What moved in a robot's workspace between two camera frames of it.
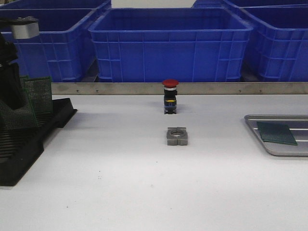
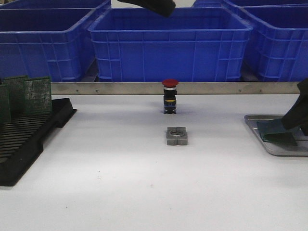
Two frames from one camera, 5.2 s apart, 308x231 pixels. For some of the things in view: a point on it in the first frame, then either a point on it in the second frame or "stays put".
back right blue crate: [233, 4] stays put
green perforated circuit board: [278, 133] stays put
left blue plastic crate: [64, 47] stays put
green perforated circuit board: [17, 118] -> [275, 131]
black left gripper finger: [10, 91] -> [164, 7]
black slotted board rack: [20, 147] stays put
